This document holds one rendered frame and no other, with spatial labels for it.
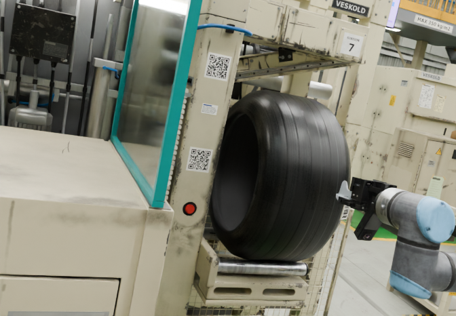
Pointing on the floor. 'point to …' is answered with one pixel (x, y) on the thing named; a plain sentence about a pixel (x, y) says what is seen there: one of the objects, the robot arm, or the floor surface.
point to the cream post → (201, 135)
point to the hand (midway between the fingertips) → (340, 198)
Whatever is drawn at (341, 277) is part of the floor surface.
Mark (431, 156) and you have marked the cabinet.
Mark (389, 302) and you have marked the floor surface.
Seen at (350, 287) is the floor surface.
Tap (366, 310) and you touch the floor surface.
